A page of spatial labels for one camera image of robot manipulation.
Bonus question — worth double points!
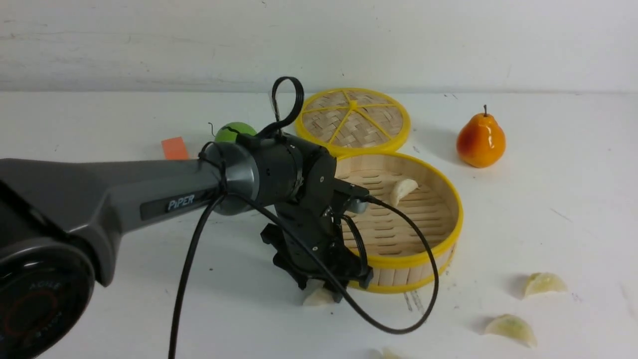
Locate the pale green dumpling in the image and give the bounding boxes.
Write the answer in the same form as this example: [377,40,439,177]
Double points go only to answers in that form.
[483,314,538,348]
[523,272,568,298]

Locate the orange cube block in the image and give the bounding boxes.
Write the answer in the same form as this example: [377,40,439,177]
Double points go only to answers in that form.
[161,137,190,161]

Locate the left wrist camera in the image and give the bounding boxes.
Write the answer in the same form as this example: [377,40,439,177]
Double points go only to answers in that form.
[330,178,370,215]

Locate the white dumpling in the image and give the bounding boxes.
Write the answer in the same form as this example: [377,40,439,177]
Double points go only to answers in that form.
[302,280,335,307]
[389,178,419,207]

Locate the green toy watermelon ball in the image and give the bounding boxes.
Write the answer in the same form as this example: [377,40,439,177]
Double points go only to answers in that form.
[208,121,257,145]

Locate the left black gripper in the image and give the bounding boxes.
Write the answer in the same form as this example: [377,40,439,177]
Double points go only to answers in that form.
[261,202,373,304]

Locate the orange toy pear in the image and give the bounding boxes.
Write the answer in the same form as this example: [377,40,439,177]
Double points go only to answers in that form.
[456,105,506,169]

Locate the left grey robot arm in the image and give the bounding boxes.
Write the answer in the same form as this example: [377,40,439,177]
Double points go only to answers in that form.
[1,133,373,359]

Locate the bamboo steamer tray yellow rim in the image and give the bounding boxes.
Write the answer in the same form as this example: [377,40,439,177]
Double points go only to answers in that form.
[336,153,464,294]

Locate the woven bamboo steamer lid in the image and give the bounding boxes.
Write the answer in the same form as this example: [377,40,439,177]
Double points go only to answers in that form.
[294,88,412,156]

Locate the greenish dumpling bottom edge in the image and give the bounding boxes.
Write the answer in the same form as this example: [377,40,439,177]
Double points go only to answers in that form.
[381,348,403,359]

